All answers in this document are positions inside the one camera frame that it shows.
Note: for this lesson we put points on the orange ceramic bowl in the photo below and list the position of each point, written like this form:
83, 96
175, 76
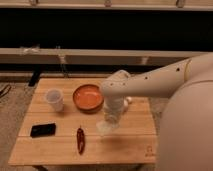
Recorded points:
88, 98

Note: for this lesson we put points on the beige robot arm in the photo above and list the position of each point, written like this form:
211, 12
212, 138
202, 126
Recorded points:
185, 139

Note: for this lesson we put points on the wooden table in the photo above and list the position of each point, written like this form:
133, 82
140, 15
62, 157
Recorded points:
133, 142

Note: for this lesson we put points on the red chili pepper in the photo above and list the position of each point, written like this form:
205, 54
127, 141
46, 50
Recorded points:
80, 140

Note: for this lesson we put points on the black smartphone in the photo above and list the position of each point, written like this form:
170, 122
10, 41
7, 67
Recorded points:
43, 130

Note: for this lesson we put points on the white plastic bottle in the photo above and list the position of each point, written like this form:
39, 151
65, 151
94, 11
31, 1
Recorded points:
127, 101

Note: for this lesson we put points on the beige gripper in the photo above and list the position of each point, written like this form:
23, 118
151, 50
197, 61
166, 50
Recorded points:
112, 115

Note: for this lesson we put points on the translucent plastic cup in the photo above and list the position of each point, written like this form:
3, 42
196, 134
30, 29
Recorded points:
54, 97

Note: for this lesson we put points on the white rectangular sponge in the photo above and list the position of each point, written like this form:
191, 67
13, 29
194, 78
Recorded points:
103, 130

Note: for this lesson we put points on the long metal rail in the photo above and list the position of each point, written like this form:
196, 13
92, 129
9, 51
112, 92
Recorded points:
86, 56

